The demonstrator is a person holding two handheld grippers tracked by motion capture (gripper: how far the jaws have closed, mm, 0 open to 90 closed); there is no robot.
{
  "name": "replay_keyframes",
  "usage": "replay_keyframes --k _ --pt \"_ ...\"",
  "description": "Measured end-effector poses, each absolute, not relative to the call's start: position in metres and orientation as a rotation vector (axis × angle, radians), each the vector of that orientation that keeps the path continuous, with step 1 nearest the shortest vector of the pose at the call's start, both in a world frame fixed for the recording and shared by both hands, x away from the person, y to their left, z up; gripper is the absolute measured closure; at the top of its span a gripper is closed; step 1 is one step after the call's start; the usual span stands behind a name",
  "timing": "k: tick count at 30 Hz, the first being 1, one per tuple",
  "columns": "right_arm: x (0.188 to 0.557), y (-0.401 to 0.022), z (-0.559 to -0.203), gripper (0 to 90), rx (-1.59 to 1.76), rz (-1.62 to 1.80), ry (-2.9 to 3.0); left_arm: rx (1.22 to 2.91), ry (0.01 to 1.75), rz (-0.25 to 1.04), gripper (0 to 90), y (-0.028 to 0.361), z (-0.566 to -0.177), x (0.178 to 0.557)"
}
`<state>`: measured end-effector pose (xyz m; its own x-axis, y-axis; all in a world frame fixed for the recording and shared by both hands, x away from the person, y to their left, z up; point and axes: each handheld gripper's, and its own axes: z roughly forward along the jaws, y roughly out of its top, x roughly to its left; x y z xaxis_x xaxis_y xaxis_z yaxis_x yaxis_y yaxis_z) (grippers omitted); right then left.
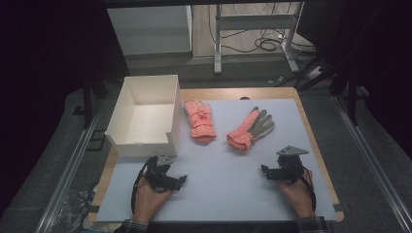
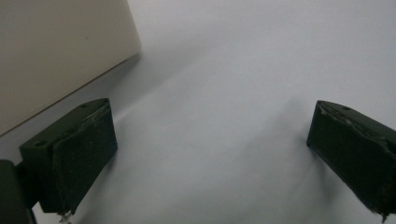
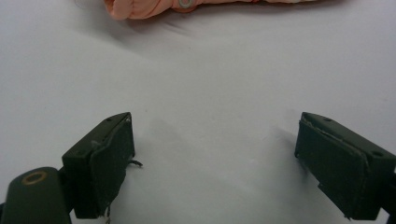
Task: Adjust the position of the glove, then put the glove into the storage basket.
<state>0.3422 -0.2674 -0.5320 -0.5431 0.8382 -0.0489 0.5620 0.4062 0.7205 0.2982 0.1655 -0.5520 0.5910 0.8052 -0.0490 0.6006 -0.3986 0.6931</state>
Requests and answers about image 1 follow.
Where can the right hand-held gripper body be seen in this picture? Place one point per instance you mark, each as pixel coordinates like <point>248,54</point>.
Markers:
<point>288,170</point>

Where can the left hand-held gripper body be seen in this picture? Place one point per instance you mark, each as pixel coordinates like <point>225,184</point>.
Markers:
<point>160,176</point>

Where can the pink glove with grey palm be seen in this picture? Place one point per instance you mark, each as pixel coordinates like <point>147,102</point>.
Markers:
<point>246,132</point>

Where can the white box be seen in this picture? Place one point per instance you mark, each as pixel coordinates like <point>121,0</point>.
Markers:
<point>145,119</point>

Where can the pink glove with red label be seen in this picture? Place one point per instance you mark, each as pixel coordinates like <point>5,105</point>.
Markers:
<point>200,123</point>

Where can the person's right hand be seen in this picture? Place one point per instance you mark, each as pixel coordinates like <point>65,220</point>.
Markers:
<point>299,197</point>

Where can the person's left hand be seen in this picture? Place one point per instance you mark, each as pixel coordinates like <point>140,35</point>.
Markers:
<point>149,204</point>

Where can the light blue table mat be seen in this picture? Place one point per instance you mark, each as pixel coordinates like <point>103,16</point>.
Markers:
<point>220,184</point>

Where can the black metal stand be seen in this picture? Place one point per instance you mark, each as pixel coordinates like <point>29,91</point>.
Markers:
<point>87,103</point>
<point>352,103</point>

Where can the clear plastic bag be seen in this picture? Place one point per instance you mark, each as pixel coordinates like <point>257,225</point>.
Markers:
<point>73,210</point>

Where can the white power strip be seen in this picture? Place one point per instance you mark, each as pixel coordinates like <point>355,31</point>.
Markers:
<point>315,73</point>

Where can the dark curtain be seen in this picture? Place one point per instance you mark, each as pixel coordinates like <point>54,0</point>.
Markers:
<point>382,64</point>

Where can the white cabinet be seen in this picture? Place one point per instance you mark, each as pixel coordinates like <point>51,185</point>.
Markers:
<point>149,30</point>

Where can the aluminium rail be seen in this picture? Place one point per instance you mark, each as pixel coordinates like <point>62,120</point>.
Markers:
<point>64,181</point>
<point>372,165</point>

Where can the grey metal desk frame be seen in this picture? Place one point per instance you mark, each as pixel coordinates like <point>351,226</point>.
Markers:
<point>256,22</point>

